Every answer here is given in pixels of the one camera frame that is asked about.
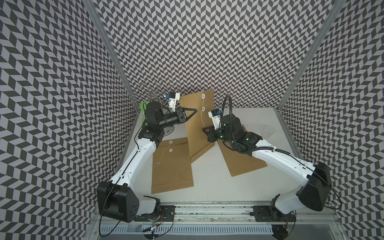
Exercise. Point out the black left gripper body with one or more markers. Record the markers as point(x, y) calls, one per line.
point(172, 118)

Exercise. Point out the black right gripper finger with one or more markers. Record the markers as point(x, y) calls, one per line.
point(209, 131)
point(211, 139)

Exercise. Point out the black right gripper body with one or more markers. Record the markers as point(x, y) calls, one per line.
point(221, 134)

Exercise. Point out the brown file bag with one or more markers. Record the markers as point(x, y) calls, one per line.
point(172, 168)
point(239, 164)
point(203, 102)

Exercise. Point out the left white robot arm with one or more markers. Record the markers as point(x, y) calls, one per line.
point(117, 197)

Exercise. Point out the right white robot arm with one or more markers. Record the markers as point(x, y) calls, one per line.
point(314, 180)

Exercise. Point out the green plastic goblet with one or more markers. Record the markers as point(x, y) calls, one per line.
point(143, 107)

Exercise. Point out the clear plastic cup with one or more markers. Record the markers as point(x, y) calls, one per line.
point(268, 131)

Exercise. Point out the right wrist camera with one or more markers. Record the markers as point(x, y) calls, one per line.
point(215, 116)

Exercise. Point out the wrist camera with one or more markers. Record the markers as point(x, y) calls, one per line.
point(215, 116)
point(172, 98)

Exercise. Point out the metal wire cup rack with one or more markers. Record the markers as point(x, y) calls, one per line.
point(152, 96)

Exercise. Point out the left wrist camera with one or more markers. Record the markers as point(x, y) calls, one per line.
point(172, 98)

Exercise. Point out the aluminium front rail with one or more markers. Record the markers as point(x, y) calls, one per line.
point(239, 213)

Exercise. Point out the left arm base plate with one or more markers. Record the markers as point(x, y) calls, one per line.
point(163, 213)

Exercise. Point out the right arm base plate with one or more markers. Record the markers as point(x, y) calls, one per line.
point(267, 214)

